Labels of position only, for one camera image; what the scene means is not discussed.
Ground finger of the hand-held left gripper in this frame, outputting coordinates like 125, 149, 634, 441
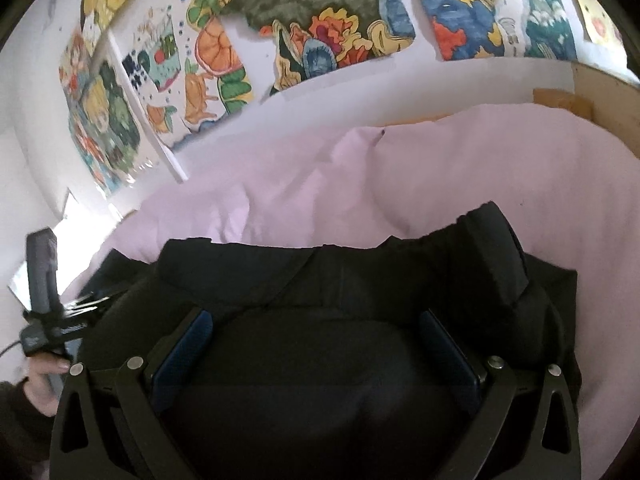
62, 282, 132, 318

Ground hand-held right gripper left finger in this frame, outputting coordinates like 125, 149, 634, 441
49, 307, 215, 480

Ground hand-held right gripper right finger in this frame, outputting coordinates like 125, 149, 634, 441
417, 309, 584, 480

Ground black jacket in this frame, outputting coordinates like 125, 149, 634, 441
50, 201, 583, 480

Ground person's left forearm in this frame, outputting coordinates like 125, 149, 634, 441
0, 379, 55, 480

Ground person's left hand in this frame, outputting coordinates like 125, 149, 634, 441
24, 354, 72, 417

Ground pink bed sheet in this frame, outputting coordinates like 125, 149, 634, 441
47, 102, 640, 480

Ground orange-haired cartoon wall poster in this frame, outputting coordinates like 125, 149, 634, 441
75, 130, 126, 196

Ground blonde cartoon wall poster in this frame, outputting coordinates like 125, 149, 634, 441
70, 57, 143, 161

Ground orange fruit wall poster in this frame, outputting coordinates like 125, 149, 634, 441
109, 4, 257, 152

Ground wooden bed frame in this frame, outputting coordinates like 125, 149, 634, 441
531, 60, 640, 161

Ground blue and red wall poster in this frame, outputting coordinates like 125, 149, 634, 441
399, 0, 579, 62

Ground dark creature flower wall poster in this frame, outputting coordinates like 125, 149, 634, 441
186, 0, 417, 97

